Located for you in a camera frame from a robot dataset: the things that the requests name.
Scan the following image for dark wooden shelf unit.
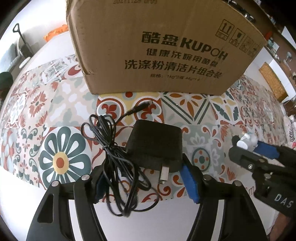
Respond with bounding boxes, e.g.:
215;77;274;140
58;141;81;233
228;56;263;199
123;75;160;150
227;1;295;87

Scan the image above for white robot cat figurine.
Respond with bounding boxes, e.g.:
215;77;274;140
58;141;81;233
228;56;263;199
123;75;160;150
236;132;258;152

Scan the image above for brown cardboard box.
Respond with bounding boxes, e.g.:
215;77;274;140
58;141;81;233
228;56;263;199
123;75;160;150
66;1;266;95

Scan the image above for woven yellow basket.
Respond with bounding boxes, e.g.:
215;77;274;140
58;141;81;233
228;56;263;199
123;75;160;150
259;62;288;102

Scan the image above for striped cushion chair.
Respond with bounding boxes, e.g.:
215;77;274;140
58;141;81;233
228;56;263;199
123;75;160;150
0;72;14;108

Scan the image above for black upright vacuum cleaner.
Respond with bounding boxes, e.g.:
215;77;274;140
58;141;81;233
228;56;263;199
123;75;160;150
13;23;34;59

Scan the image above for black power adapter with cable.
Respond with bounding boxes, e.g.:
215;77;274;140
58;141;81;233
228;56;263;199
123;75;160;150
81;101;182;217

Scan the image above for patterned tile table runner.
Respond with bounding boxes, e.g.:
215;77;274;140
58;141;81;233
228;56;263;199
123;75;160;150
1;55;288;202

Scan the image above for orange plastic crate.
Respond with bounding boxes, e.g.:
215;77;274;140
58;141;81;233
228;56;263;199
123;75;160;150
44;24;69;42

